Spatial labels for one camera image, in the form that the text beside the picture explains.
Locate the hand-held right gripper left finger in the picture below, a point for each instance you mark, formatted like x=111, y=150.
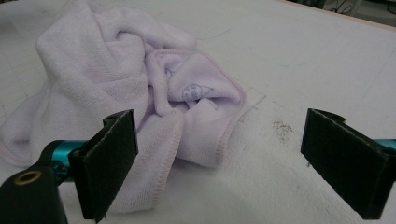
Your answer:
x=106, y=161

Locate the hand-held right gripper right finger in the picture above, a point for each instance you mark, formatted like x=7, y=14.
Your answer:
x=345, y=161

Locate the lilac towel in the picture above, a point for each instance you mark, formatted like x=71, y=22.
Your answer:
x=93, y=62

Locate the white foam mat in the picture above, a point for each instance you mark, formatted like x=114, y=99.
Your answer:
x=311, y=62

